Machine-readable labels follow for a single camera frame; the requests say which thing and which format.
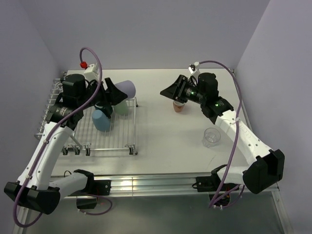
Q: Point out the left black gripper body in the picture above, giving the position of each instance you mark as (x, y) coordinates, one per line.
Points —
(101, 98)

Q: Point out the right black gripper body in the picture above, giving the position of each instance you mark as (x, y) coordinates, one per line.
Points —
(192, 93)

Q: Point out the dark green mug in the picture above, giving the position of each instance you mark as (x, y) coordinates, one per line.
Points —
(106, 109)

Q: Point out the light green cup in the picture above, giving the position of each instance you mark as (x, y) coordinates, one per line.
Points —
(121, 108)

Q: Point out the lilac cup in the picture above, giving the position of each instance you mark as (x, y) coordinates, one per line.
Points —
(127, 87)

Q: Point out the blue cup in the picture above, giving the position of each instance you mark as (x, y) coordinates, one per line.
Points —
(100, 121)

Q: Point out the clear glass tumbler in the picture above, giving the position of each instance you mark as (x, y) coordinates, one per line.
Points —
(211, 137)

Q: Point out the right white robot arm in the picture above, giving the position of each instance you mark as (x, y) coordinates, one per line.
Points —
(265, 165)

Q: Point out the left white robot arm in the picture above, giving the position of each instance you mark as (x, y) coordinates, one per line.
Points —
(33, 188)

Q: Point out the pink mug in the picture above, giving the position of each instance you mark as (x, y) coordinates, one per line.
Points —
(178, 106)

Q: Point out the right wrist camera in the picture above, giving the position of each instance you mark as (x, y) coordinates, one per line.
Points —
(194, 69)

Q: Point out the white wire dish rack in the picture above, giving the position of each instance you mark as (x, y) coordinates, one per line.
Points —
(86, 138)

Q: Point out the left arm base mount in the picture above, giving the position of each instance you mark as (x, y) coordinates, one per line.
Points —
(100, 187)

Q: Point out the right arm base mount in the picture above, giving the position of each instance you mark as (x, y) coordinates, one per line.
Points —
(211, 184)

